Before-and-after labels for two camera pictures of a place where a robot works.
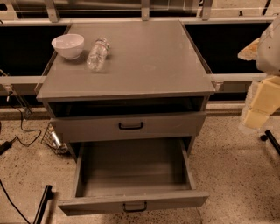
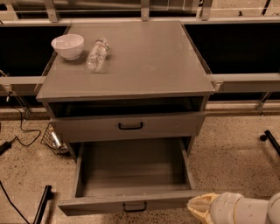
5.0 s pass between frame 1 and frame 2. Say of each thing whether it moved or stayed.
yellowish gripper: moved
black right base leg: stayed
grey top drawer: stayed
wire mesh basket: stayed
